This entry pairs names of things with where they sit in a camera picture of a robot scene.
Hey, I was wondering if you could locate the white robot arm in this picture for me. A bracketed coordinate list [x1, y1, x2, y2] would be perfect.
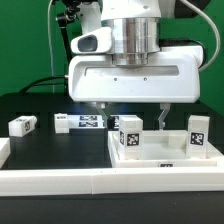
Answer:
[54, 0, 221, 129]

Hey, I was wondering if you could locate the white U-shaped obstacle fence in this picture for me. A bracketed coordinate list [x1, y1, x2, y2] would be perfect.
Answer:
[0, 138, 224, 196]

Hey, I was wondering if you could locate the white marker base plate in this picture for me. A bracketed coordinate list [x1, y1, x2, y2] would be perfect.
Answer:
[54, 112, 121, 134]

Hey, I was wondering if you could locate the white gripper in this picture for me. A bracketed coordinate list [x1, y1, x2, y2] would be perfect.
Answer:
[68, 27, 204, 130]

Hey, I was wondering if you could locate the white square tabletop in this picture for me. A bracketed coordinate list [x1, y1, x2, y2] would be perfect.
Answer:
[108, 130, 224, 168]

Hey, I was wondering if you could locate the white thin cable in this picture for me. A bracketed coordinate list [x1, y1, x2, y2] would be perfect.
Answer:
[47, 0, 56, 94]

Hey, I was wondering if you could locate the black cable bundle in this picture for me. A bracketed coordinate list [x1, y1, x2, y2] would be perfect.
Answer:
[18, 75, 69, 94]

